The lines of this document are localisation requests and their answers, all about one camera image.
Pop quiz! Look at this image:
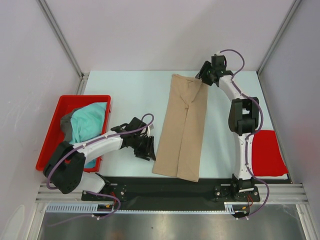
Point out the left aluminium corner post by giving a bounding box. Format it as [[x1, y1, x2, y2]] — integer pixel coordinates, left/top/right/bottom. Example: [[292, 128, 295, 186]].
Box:
[[36, 0, 84, 79]]

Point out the grey t shirt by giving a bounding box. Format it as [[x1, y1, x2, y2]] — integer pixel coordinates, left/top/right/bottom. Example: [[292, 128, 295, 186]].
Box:
[[60, 111, 74, 143]]

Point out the red plastic bin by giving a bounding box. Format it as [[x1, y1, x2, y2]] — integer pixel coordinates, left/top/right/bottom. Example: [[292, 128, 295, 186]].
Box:
[[35, 95, 112, 172]]

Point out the folded red t shirt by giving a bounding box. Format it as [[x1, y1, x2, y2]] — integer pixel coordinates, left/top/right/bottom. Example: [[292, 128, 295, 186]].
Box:
[[251, 130, 289, 177]]

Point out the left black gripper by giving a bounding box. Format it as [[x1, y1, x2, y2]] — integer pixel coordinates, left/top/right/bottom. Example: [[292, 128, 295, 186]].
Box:
[[131, 134, 156, 161]]

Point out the teal t shirt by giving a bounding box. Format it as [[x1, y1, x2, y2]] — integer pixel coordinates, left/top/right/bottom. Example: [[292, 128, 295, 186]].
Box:
[[68, 101, 108, 169]]

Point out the right aluminium corner post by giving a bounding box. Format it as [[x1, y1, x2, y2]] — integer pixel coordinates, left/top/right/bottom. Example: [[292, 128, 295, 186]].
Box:
[[256, 0, 303, 76]]

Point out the beige t shirt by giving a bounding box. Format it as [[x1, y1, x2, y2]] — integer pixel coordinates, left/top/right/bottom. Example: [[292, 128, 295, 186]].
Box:
[[152, 74, 208, 182]]

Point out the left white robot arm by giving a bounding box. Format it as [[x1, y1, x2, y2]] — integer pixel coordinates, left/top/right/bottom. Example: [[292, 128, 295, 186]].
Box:
[[43, 117, 156, 200]]

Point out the white slotted cable duct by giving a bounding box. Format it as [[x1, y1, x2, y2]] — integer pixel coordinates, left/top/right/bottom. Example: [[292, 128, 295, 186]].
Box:
[[46, 202, 250, 215]]

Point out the aluminium corner post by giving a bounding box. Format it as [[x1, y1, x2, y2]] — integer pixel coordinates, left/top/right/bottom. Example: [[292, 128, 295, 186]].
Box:
[[36, 0, 84, 79], [256, 0, 303, 76]]

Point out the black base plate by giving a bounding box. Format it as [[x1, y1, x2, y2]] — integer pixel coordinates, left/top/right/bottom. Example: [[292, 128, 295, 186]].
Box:
[[81, 176, 261, 208]]

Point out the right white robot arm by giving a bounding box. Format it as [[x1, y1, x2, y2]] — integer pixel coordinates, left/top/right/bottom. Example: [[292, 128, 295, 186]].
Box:
[[196, 53, 261, 201]]

